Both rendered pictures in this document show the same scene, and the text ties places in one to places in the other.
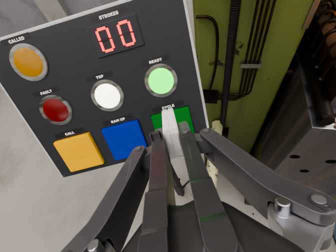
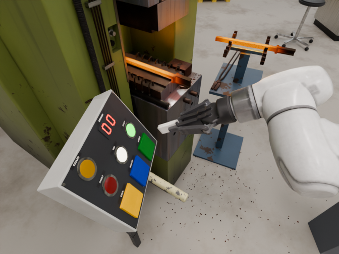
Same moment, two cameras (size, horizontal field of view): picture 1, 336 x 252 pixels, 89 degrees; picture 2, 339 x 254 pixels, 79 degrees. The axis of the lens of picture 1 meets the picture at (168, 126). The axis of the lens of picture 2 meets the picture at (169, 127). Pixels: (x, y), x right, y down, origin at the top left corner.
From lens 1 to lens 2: 0.54 m
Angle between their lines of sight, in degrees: 53
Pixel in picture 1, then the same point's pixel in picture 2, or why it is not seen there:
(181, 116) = (145, 138)
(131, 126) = (137, 160)
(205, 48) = not seen: hidden behind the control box
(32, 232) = not seen: outside the picture
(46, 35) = (86, 146)
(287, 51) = (127, 92)
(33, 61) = (89, 165)
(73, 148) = (129, 199)
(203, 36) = not seen: hidden behind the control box
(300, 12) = (123, 77)
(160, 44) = (120, 115)
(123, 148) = (143, 175)
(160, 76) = (129, 127)
